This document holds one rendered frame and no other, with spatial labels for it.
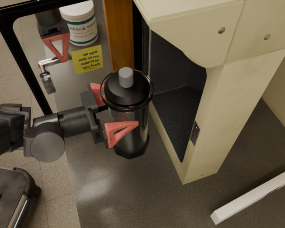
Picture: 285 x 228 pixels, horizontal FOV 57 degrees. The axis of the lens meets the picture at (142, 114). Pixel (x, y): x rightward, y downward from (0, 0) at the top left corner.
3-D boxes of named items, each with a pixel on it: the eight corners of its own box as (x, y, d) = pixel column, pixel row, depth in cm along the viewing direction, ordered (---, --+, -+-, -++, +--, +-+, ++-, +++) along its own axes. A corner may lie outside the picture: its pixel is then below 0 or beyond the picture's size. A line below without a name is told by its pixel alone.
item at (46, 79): (56, 92, 67) (50, 78, 63) (48, 96, 67) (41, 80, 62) (54, 87, 69) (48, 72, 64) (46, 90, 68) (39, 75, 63)
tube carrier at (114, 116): (141, 118, 75) (141, 63, 57) (156, 150, 69) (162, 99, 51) (105, 130, 72) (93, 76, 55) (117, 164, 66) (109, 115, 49)
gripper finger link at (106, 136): (130, 95, 56) (87, 106, 54) (142, 121, 52) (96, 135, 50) (130, 114, 62) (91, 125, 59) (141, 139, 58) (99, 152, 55)
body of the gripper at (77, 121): (88, 89, 57) (53, 97, 55) (100, 126, 51) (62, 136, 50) (91, 107, 62) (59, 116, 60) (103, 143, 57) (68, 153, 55)
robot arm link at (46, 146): (0, 102, 52) (1, 143, 54) (-13, 121, 41) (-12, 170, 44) (64, 105, 56) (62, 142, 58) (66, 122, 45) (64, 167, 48)
